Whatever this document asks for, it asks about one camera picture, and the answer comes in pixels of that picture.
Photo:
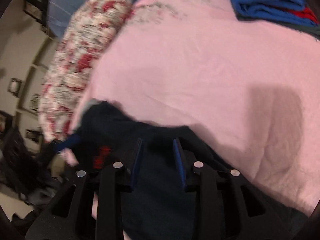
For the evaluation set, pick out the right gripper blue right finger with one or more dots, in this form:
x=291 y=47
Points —
x=179 y=163

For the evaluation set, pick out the red floral bolster pillow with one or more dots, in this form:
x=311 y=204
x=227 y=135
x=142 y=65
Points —
x=90 y=31

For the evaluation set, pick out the dark navy pants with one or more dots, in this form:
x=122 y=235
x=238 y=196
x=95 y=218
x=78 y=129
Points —
x=218 y=202

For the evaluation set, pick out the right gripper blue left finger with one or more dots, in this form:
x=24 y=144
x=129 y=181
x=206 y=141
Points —
x=135 y=162

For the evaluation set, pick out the pink floral bed sheet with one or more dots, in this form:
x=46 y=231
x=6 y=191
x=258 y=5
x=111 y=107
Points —
x=250 y=90

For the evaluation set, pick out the folded blue red clothes stack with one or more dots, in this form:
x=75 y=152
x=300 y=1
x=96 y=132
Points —
x=294 y=14

